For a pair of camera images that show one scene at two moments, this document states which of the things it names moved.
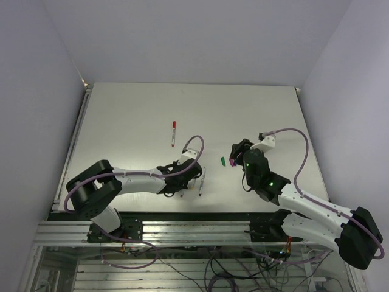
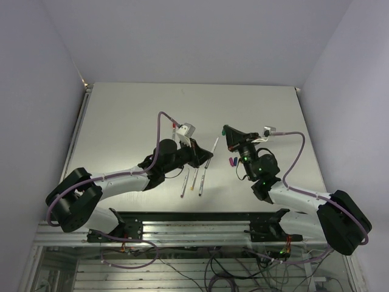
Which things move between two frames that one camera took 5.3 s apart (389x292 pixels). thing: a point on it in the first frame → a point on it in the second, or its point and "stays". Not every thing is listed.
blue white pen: [202, 183] stays
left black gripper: [175, 164] → [199, 156]
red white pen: [174, 133] stays
